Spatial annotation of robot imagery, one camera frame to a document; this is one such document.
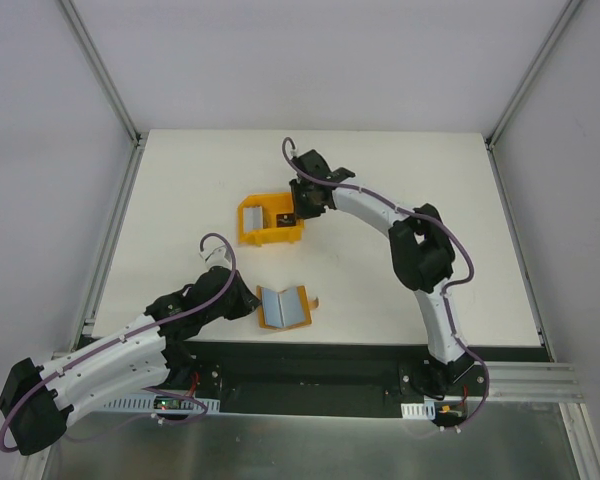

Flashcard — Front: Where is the yellow plastic bin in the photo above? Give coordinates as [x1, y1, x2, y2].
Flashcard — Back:
[237, 192, 304, 247]

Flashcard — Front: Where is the orange leather card holder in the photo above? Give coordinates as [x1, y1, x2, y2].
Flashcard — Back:
[257, 285, 320, 331]

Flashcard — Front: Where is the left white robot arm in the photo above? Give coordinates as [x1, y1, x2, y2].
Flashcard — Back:
[0, 266, 260, 456]

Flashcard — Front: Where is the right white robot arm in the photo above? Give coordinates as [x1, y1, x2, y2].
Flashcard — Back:
[282, 138, 475, 395]

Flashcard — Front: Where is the black credit card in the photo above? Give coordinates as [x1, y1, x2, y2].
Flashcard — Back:
[275, 212, 297, 228]

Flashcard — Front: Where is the grey credit card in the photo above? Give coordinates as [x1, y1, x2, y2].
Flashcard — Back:
[242, 206, 265, 233]

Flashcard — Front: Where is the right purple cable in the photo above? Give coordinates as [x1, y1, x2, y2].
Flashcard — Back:
[280, 137, 491, 441]

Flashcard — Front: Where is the purple cable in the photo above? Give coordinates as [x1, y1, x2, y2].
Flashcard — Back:
[0, 232, 237, 454]
[280, 137, 491, 441]

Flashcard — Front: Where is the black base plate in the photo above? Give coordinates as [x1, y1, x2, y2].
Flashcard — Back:
[159, 340, 488, 418]

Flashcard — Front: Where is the left white cable duct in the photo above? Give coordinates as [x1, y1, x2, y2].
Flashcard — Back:
[100, 393, 220, 415]

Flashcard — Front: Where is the white cable duct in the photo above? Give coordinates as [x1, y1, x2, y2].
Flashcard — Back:
[100, 393, 220, 415]
[400, 402, 436, 421]

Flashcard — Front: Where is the right white cable duct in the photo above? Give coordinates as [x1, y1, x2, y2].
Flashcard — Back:
[400, 402, 436, 421]

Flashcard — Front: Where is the left aluminium frame post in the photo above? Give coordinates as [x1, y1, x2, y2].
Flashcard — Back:
[55, 0, 143, 146]

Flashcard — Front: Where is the aluminium frame post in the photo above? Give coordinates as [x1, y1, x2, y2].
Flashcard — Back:
[485, 0, 586, 151]
[55, 0, 143, 146]

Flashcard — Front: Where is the right aluminium rail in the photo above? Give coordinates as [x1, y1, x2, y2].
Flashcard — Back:
[487, 362, 584, 404]

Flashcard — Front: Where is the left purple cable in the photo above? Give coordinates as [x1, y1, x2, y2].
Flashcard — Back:
[0, 232, 237, 454]

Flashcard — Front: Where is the right aluminium frame post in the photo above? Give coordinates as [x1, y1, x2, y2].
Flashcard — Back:
[485, 0, 586, 151]

